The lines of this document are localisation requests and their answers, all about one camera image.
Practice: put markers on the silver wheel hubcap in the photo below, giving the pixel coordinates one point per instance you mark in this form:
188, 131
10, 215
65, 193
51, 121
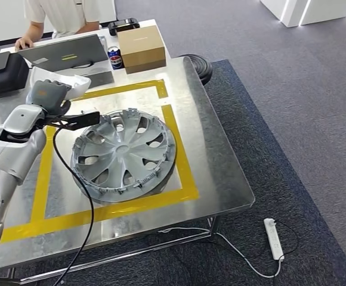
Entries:
122, 152

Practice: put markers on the blue soda can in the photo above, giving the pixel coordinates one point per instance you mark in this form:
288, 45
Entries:
115, 59

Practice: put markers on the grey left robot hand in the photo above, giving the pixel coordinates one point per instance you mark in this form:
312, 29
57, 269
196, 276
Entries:
49, 96

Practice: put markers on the white power strip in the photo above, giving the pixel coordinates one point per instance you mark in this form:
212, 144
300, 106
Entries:
273, 238

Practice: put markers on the brown cardboard box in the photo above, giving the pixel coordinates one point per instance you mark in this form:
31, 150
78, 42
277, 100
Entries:
140, 49

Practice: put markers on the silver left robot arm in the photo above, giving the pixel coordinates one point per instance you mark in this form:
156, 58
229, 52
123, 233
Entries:
8, 158

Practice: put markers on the steel top workbench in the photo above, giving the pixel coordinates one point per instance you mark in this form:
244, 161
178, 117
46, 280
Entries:
214, 158

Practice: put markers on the white desk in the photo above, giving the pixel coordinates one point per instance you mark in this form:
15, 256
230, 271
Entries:
149, 23

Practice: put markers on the dark blue floor rug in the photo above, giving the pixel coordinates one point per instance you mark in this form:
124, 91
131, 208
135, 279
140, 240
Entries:
280, 177

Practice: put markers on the grey laptop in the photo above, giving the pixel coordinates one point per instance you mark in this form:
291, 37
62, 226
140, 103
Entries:
65, 53

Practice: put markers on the black ribbed round stool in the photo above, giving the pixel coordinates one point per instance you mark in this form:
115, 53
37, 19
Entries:
202, 69

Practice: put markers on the black hard carry case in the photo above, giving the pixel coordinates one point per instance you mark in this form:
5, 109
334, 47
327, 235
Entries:
8, 79

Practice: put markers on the white car mirror cover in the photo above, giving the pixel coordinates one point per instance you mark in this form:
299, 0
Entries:
77, 85

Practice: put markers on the person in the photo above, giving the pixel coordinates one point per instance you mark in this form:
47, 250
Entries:
63, 15

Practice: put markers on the black handheld device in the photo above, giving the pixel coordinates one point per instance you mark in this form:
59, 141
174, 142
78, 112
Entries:
123, 27

